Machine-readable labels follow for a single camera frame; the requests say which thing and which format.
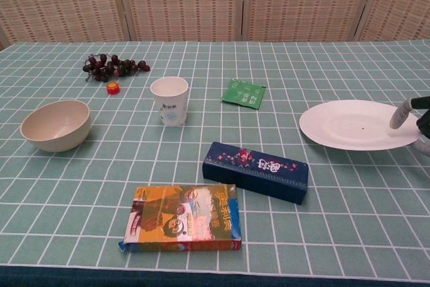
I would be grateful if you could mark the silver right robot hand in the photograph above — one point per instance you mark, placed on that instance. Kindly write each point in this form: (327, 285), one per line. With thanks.
(399, 115)

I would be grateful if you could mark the white paper plate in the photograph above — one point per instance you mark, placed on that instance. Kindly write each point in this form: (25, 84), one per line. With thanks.
(349, 125)

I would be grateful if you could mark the white paper cup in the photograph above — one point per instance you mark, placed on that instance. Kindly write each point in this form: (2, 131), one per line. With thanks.
(169, 105)

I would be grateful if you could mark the beige bowl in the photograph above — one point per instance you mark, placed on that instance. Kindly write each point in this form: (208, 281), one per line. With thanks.
(55, 125)

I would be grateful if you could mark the green checked tablecloth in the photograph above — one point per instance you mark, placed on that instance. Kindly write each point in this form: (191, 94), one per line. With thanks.
(302, 233)

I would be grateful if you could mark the dark blue long box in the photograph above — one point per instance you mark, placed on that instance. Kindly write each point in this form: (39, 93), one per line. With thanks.
(255, 174)

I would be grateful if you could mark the green sachet packet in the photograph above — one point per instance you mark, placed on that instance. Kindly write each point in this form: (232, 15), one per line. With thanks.
(243, 94)

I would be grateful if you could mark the dark red grape bunch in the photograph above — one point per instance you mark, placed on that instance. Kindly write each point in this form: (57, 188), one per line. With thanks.
(111, 65)

